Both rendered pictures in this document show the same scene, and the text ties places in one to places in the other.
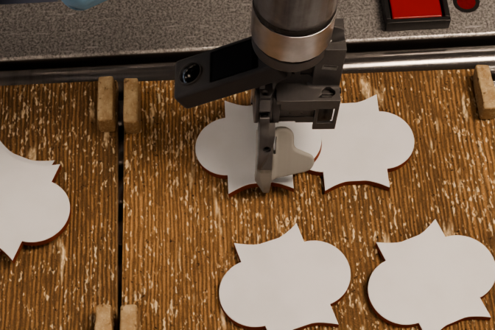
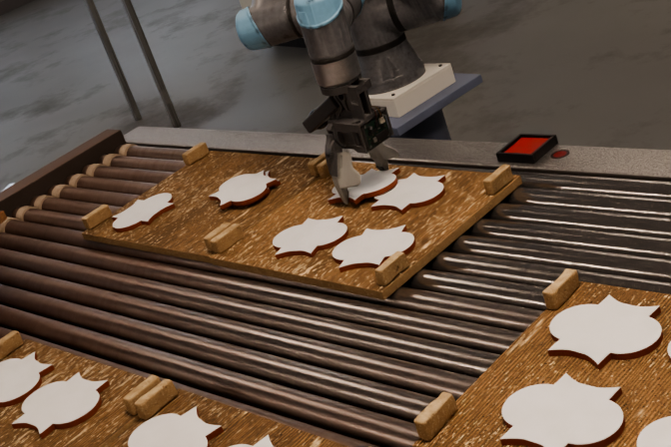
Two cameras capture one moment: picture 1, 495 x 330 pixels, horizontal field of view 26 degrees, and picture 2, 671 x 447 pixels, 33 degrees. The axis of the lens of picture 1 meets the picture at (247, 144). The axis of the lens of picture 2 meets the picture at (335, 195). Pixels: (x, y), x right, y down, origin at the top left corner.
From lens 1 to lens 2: 1.54 m
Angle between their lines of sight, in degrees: 53
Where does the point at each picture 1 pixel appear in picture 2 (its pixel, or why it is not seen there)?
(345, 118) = (416, 182)
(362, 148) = (408, 194)
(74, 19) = not seen: hidden behind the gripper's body
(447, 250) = (393, 236)
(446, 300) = (366, 253)
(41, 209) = (250, 192)
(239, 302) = (282, 237)
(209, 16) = (419, 147)
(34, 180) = (260, 182)
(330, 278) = (329, 236)
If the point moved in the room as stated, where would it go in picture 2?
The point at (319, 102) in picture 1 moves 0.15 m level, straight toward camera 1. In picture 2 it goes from (349, 126) to (277, 168)
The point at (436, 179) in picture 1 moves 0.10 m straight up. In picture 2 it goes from (431, 214) to (413, 158)
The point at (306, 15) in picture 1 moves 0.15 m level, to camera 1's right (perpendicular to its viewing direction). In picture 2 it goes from (315, 47) to (378, 47)
